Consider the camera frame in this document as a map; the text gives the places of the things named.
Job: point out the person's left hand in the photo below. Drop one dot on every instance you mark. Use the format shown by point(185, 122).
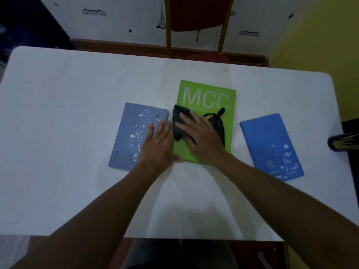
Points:
point(157, 152)

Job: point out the person's right middle finger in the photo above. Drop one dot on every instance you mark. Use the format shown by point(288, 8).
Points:
point(199, 116)

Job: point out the green hardcover book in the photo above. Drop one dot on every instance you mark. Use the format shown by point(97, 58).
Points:
point(206, 95)

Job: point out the person's left middle finger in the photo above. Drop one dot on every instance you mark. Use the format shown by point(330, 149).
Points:
point(161, 130)

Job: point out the black cloth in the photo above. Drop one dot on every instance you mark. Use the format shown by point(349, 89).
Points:
point(220, 128)

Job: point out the blue notebook with white drawings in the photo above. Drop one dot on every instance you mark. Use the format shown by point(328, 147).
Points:
point(269, 140)

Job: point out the person's left forearm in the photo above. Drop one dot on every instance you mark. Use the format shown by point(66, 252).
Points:
point(92, 221)

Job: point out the grey bridge wall sticker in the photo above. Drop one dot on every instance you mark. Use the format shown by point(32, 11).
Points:
point(249, 33)
point(94, 12)

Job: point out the person's right forearm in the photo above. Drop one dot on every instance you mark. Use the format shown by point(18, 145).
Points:
point(286, 210)

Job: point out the dark blue furniture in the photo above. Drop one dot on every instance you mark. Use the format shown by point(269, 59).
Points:
point(28, 19)

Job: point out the person's dark trousers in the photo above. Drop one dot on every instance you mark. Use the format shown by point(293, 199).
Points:
point(168, 254)

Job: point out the red chair with wooden frame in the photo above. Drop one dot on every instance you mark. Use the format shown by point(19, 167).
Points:
point(199, 13)

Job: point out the person's right thumb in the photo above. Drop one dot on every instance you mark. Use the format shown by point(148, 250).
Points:
point(183, 130)

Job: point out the person's right hand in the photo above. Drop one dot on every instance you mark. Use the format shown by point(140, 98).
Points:
point(204, 142)

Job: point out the brown wooden skirting board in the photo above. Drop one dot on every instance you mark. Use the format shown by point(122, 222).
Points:
point(117, 47)

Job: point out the grey-blue book with white speckles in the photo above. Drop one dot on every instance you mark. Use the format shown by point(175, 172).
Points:
point(127, 140)

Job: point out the grey tower wall sticker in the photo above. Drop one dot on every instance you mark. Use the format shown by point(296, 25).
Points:
point(161, 18)

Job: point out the person's left thumb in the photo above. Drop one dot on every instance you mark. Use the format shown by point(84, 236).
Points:
point(177, 158)

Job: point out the black object with gold stripes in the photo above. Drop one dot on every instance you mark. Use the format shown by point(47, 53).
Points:
point(343, 141)

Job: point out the person's left little finger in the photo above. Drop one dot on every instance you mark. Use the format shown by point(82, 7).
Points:
point(145, 140)

